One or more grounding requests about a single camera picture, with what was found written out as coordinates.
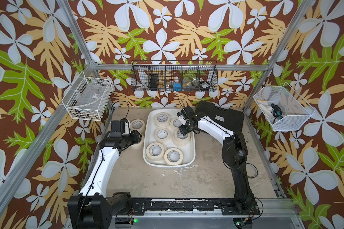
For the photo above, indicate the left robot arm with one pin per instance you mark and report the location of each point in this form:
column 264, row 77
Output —
column 91, row 209

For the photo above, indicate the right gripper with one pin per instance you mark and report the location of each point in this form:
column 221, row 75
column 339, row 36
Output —
column 182, row 130

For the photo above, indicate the white wire basket left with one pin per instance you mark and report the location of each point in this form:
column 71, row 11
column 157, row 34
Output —
column 88, row 97

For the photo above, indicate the black wire basket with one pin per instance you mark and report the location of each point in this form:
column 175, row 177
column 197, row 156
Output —
column 192, row 75

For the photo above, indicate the blue item in basket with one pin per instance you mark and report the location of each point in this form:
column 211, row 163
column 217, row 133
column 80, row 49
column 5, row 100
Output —
column 177, row 87

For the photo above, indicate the white mesh basket right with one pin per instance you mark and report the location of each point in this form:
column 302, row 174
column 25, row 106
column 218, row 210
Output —
column 283, row 107

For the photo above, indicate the masking tape roll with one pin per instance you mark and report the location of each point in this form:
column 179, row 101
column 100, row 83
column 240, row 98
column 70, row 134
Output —
column 173, row 157
column 162, row 135
column 138, row 145
column 155, row 151
column 181, row 140
column 162, row 120
column 175, row 123
column 138, row 125

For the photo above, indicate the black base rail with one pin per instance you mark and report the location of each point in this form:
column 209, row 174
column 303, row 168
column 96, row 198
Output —
column 226, row 206

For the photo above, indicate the black plastic tool case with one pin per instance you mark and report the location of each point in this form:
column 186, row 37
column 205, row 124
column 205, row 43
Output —
column 232, row 114

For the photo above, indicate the white plastic storage box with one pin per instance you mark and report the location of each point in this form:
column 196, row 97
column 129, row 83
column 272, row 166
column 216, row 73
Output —
column 189, row 150

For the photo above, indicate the black box in basket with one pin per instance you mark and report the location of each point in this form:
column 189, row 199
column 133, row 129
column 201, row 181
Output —
column 154, row 81

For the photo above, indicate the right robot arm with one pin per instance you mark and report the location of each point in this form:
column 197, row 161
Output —
column 234, row 151

